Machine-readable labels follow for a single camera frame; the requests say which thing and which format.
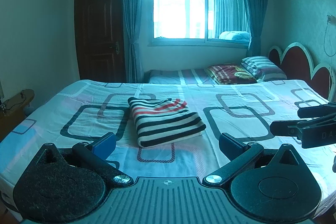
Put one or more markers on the left teal curtain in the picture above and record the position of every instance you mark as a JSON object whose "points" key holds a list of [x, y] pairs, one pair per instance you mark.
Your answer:
{"points": [[132, 18]]}

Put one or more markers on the white quilt on sill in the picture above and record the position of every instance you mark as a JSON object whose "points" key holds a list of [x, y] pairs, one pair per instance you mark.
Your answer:
{"points": [[241, 36]]}

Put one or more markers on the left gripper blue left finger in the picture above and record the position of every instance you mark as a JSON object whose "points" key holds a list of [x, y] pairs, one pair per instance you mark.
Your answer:
{"points": [[93, 156]]}

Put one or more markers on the patterned bed sheet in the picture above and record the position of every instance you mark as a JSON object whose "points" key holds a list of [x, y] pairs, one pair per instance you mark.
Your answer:
{"points": [[86, 110]]}

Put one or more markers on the striped knit child sweater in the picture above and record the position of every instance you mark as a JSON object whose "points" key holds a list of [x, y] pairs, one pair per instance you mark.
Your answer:
{"points": [[165, 121]]}

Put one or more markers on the dark wooden door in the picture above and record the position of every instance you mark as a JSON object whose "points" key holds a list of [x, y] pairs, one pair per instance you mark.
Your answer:
{"points": [[99, 40]]}

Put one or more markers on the red scalloped headboard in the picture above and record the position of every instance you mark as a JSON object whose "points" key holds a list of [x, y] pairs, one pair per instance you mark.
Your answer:
{"points": [[296, 62]]}

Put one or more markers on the striped grey pillow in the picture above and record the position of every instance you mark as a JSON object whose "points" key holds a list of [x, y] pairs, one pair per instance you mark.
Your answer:
{"points": [[262, 69]]}

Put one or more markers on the window with frame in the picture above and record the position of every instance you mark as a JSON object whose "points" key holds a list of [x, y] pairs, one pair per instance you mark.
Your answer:
{"points": [[197, 21]]}

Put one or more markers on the red yellow folded blanket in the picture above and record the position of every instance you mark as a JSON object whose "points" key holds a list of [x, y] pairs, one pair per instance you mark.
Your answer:
{"points": [[230, 74]]}

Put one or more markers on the wooden bedside table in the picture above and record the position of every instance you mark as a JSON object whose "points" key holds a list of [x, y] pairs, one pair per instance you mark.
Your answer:
{"points": [[12, 114]]}

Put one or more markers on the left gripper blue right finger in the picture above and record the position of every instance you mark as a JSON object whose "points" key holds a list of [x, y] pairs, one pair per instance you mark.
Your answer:
{"points": [[242, 156]]}

